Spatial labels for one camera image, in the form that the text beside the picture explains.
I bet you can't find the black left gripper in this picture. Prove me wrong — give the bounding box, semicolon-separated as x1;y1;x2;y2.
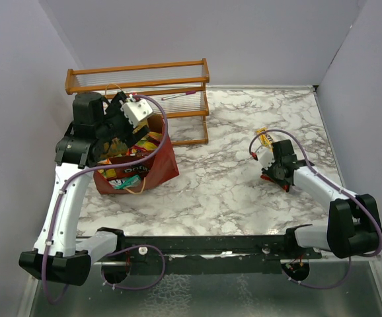
96;92;150;147

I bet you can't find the yellow M&M's packet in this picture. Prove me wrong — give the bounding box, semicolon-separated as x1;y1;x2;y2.
256;127;274;149

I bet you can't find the Fox's fruit candy bag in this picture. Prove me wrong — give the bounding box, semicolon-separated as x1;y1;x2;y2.
126;132;163;156

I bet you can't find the gold teal kettle chips bag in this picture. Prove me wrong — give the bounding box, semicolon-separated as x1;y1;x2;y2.
99;138;128;161

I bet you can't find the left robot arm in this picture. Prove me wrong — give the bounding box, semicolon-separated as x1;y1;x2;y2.
19;92;153;286

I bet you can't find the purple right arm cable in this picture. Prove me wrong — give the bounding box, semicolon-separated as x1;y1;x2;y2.
248;129;382;290

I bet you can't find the orange snack packet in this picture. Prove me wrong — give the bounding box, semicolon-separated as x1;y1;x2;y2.
98;158;118;180

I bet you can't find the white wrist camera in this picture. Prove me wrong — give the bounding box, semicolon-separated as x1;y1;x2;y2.
121;94;153;128
253;145;275;170

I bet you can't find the red Doritos chip bag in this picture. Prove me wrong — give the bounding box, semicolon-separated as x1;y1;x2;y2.
108;161;153;180

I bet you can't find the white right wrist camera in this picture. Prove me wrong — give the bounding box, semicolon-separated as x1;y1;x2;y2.
253;145;275;170

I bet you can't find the teal white snack pouch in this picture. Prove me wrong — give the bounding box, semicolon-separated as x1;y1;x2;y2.
108;175;141;190

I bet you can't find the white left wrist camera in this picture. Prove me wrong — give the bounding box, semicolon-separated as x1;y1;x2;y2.
121;94;153;128

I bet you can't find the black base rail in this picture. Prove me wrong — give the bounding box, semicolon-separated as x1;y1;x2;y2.
97;235;321;276

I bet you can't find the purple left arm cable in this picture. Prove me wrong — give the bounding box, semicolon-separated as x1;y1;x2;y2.
41;94;169;304

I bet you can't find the purple marker pen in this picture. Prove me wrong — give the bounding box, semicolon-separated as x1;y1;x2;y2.
161;90;196;101

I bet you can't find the brown red paper bag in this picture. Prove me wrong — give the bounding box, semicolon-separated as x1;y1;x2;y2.
93;114;179;195

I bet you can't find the orange wooden rack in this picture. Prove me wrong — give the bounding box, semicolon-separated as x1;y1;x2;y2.
65;58;210;146

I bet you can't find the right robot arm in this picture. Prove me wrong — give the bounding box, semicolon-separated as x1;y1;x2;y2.
255;139;382;258

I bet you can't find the red cookie snack packet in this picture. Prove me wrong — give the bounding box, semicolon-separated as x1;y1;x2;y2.
260;174;290;192

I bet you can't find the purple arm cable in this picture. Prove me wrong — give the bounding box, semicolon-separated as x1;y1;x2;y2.
41;94;169;304
248;129;382;290

